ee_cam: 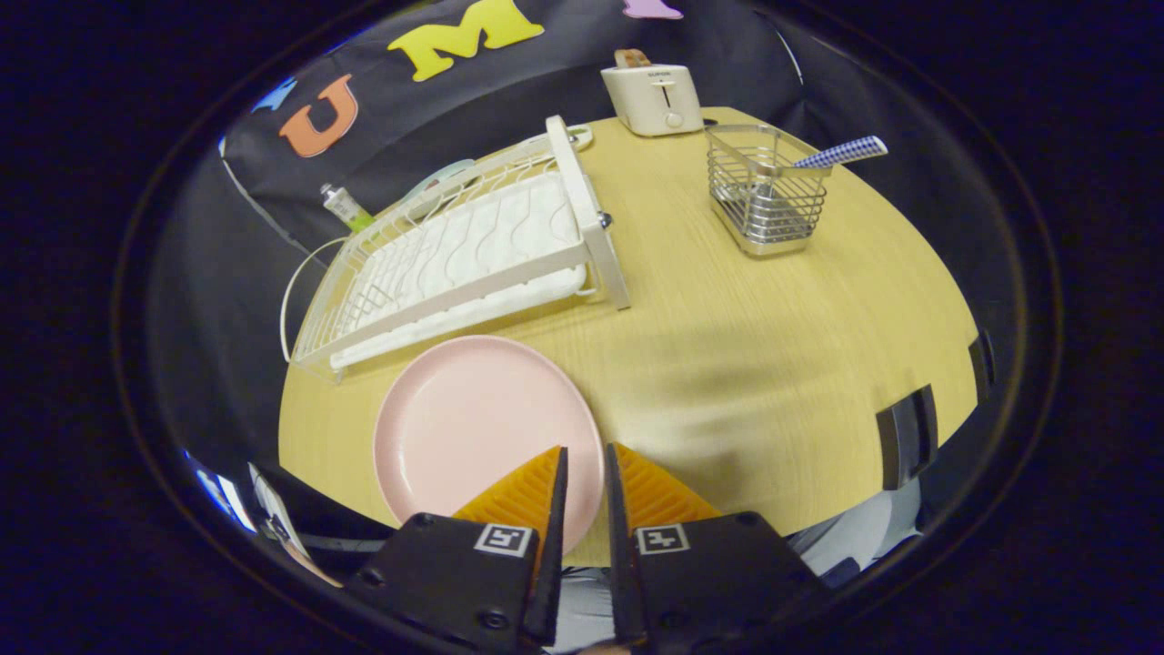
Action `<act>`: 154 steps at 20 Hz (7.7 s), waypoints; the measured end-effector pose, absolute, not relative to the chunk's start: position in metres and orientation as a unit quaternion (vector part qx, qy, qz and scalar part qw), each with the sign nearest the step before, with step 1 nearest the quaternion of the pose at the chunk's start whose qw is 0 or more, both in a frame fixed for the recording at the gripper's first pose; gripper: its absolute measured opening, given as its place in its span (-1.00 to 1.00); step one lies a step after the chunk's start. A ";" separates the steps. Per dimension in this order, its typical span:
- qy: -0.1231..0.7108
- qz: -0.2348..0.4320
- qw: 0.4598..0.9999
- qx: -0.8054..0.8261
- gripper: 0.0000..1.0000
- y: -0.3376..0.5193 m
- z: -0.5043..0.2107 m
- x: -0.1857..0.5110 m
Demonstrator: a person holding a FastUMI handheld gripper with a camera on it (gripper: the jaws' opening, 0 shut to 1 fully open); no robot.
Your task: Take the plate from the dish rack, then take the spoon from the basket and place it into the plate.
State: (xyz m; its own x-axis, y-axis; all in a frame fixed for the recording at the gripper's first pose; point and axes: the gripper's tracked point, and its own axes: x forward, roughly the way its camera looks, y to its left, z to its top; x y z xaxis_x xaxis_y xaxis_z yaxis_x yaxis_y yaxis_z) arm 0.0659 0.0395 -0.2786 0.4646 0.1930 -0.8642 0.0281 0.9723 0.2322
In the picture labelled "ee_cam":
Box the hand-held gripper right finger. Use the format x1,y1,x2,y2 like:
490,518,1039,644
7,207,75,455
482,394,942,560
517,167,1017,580
607,443,828,651

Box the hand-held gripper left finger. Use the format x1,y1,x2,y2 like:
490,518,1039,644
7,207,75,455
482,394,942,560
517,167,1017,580
344,446,569,655

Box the pink plate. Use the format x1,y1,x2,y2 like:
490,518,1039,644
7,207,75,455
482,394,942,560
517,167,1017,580
373,335,606,556

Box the white dish rack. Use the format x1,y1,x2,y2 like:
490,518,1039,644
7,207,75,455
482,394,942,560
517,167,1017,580
280,116,631,378

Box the metal wire basket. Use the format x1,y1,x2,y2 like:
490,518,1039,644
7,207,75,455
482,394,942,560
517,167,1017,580
706,124,830,257

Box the spoon with blue checked handle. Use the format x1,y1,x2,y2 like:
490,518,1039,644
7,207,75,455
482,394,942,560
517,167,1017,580
750,136,888,178

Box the small pale teal plate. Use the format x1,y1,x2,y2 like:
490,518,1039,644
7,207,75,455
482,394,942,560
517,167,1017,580
405,160,476,197

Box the dark grey clamp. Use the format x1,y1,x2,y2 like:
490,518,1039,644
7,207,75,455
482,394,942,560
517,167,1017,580
876,386,938,491

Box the clear bottle with green label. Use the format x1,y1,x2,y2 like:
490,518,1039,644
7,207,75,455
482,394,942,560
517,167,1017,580
319,183,376,234

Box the cream toaster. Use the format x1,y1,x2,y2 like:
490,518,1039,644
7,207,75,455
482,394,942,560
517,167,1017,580
600,64,704,137

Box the black backdrop cloth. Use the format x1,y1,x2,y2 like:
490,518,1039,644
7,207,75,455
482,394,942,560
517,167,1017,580
145,0,1029,547

